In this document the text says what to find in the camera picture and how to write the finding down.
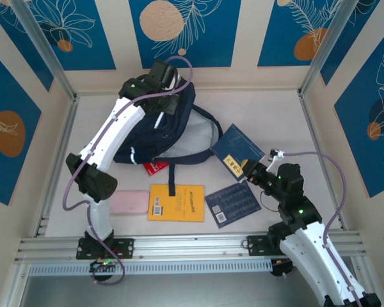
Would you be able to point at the navy blue backpack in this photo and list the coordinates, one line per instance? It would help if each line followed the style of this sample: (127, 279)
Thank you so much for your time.
(166, 134)

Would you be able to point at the dark blue book yellow label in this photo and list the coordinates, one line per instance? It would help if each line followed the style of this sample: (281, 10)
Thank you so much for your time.
(236, 144)

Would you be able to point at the dark blue notebook with barcode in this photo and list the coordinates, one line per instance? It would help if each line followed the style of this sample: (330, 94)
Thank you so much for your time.
(233, 204)

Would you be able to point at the red packet with barcode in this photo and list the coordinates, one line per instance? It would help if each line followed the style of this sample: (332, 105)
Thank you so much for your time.
(155, 168)

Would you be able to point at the yellow notebook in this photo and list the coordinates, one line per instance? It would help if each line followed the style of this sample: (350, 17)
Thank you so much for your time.
(188, 208)

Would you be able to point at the pink pencil case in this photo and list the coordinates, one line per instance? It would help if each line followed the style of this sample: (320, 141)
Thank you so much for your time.
(131, 203)

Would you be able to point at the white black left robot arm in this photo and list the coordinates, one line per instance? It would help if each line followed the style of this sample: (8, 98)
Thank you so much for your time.
(115, 131)

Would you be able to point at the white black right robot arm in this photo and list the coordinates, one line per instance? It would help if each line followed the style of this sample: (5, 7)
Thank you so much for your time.
(313, 256)

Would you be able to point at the small black controller board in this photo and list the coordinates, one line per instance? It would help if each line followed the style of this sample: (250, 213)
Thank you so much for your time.
(104, 263)
(281, 270)

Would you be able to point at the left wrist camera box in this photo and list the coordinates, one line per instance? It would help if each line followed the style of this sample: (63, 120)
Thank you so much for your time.
(175, 81)

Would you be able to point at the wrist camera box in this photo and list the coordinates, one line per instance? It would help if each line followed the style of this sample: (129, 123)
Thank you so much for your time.
(175, 81)
(275, 158)

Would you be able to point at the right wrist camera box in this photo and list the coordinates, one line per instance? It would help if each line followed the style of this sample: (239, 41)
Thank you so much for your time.
(275, 158)

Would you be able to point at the aluminium side rail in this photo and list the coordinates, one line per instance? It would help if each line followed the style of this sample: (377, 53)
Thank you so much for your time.
(310, 128)
(56, 160)

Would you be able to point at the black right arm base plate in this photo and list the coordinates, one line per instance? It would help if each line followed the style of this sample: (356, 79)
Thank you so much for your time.
(256, 246)

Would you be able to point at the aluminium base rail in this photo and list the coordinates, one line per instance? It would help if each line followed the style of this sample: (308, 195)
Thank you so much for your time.
(192, 244)

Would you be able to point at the aluminium frame post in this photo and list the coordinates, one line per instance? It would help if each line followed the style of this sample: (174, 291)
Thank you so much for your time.
(41, 44)
(326, 41)

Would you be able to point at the aluminium frame leg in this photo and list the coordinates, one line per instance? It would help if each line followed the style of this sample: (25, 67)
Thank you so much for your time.
(361, 272)
(16, 288)

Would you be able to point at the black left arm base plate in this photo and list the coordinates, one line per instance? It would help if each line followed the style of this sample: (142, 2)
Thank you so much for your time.
(128, 247)

